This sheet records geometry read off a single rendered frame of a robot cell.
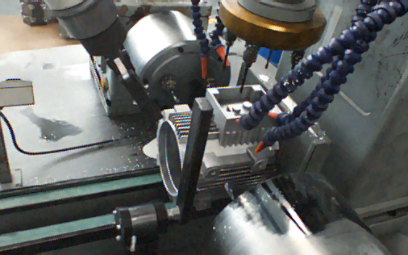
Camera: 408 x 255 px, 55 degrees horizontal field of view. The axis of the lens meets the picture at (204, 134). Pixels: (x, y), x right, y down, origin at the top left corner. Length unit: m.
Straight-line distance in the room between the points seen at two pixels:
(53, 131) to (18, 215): 0.39
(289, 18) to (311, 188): 0.26
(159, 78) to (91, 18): 0.35
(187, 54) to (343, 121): 0.37
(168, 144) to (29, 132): 0.47
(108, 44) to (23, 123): 0.64
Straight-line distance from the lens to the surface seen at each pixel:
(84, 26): 0.62
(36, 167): 1.10
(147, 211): 0.67
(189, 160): 0.61
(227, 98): 0.82
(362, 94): 0.81
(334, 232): 0.56
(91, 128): 1.21
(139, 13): 1.10
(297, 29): 0.63
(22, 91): 0.89
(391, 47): 0.77
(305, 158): 0.75
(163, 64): 0.92
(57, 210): 0.88
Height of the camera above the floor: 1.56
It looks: 38 degrees down
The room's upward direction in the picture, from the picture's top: 12 degrees clockwise
